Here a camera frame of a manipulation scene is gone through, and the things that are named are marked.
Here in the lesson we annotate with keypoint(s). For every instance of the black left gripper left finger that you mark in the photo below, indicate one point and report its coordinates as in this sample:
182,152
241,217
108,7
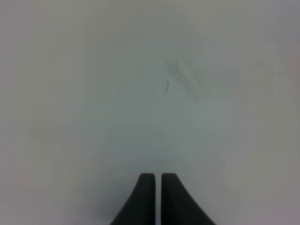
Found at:
140,207

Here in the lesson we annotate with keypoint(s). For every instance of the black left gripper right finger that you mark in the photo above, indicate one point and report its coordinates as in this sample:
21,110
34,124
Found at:
177,205

